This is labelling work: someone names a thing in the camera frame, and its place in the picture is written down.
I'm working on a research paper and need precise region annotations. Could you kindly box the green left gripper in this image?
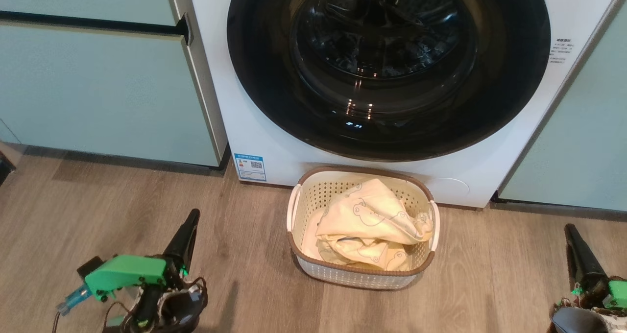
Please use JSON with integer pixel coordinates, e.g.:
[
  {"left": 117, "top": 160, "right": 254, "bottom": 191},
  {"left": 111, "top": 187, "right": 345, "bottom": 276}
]
[{"left": 84, "top": 209, "right": 200, "bottom": 302}]

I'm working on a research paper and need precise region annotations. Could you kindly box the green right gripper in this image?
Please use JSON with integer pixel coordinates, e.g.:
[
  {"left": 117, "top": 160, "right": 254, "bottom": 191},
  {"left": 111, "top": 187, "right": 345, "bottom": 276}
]
[{"left": 564, "top": 224, "right": 627, "bottom": 309}]

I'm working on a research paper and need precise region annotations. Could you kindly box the black round washer door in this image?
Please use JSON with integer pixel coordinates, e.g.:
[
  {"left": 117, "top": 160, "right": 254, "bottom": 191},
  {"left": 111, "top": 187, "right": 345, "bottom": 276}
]
[{"left": 227, "top": 0, "right": 552, "bottom": 162}]

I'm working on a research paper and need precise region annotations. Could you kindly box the white front-load washing machine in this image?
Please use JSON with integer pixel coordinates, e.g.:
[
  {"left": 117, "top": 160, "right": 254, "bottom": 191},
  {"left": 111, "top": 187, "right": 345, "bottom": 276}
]
[{"left": 188, "top": 0, "right": 627, "bottom": 209}]

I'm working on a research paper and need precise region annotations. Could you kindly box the blue energy label sticker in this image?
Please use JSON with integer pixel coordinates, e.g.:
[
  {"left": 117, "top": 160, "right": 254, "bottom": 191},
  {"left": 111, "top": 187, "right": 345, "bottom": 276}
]
[{"left": 234, "top": 153, "right": 267, "bottom": 182}]

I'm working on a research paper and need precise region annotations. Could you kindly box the plain mint green cabinet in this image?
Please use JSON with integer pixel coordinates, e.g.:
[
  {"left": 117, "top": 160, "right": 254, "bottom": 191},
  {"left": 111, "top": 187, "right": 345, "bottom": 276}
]
[{"left": 499, "top": 0, "right": 627, "bottom": 212}]

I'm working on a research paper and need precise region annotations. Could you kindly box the round white filter cover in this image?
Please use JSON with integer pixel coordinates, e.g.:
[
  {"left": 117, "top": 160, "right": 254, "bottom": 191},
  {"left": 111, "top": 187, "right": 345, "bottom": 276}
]
[{"left": 431, "top": 178, "right": 471, "bottom": 197}]

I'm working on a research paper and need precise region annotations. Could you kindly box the cream perforated laundry basket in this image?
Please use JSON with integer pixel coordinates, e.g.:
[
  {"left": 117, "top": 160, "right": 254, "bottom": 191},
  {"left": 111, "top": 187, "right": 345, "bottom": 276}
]
[{"left": 287, "top": 166, "right": 440, "bottom": 290}]

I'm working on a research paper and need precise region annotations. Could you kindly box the small printed text sticker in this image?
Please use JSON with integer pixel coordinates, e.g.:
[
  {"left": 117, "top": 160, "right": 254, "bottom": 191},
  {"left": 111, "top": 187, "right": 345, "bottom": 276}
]
[{"left": 550, "top": 38, "right": 573, "bottom": 64}]

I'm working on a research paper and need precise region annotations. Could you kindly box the black cable with blue plug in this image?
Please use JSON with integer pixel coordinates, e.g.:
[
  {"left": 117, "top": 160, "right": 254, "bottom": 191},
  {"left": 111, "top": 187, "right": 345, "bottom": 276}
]
[{"left": 51, "top": 284, "right": 92, "bottom": 333}]

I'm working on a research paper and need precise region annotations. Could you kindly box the mint cabinet with black rail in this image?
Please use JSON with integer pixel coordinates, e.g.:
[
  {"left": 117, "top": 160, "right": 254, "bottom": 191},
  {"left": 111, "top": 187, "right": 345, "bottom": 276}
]
[{"left": 0, "top": 0, "right": 229, "bottom": 168}]

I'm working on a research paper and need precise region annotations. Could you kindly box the black cabinet handle rail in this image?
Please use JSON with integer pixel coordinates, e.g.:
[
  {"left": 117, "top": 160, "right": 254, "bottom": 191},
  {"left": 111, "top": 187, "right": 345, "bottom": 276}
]
[{"left": 0, "top": 11, "right": 190, "bottom": 38}]

